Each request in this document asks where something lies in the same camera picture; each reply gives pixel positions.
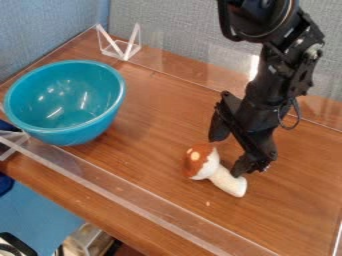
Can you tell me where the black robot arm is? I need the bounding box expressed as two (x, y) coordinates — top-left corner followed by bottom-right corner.
(209, 0), (325, 177)

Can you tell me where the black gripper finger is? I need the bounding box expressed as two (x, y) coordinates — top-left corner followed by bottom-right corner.
(209, 112), (232, 142)
(232, 153), (268, 178)

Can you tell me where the black white object below table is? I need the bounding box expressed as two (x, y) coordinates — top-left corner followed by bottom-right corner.
(0, 232), (38, 256)

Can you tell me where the blue cloth object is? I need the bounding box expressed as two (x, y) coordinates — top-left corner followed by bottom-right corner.
(0, 119), (20, 197)

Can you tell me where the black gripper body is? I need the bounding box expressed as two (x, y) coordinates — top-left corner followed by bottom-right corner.
(214, 91), (278, 166)

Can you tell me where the clear acrylic left bracket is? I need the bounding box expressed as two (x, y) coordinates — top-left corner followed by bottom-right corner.
(0, 128), (30, 156)

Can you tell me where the blue bowl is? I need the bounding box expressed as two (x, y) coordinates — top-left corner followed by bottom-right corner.
(4, 60), (126, 146)

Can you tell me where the clear acrylic front barrier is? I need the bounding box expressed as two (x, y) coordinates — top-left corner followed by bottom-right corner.
(16, 137), (278, 256)

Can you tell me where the brown white plush mushroom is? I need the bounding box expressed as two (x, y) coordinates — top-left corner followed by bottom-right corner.
(183, 144), (248, 198)

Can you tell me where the clear acrylic corner bracket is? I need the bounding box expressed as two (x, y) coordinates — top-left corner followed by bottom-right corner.
(95, 24), (142, 61)

